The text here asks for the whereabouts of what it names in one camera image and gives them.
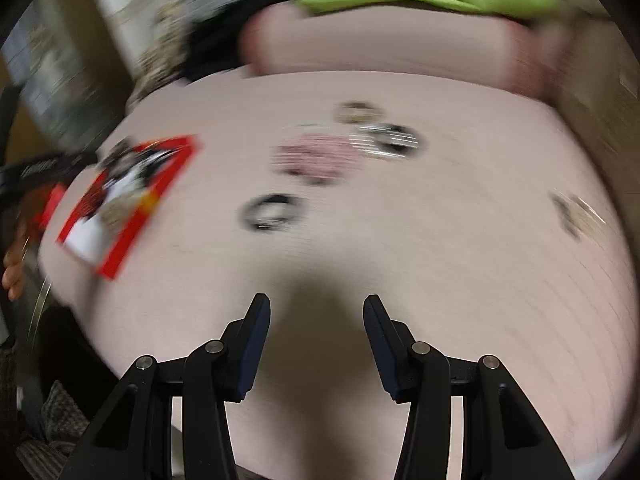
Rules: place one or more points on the pink bolster pillow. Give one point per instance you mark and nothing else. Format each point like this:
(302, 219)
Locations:
(380, 45)

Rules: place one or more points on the glass panel door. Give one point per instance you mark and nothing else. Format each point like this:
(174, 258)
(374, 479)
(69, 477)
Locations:
(55, 75)

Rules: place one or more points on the red cardboard box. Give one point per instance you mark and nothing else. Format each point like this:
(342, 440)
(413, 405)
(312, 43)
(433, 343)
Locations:
(85, 240)

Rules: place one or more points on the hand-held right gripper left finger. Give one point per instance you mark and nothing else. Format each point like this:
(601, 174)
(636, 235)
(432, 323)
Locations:
(252, 355)

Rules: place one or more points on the floral patterned cloth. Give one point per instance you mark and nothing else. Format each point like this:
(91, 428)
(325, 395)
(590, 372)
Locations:
(160, 55)

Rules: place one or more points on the black cloth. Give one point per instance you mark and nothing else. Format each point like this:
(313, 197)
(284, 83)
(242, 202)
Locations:
(215, 45)

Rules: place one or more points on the small clear hair clip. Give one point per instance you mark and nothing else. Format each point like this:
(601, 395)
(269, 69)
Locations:
(575, 217)

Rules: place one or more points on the red bag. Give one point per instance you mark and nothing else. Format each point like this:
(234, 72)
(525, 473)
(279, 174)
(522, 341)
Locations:
(52, 205)

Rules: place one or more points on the person's left hand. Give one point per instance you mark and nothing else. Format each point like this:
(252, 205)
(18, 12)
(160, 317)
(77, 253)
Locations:
(14, 270)

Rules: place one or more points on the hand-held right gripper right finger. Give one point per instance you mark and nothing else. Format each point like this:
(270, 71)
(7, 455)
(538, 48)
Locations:
(382, 355)

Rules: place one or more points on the grey woven cloth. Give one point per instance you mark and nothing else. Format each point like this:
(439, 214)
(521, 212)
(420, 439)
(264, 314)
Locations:
(55, 420)

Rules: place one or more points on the white polka dot scrunchie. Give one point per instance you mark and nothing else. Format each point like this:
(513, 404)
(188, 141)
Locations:
(390, 141)

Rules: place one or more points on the pink plaid scrunchie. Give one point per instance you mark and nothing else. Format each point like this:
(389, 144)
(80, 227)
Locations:
(315, 157)

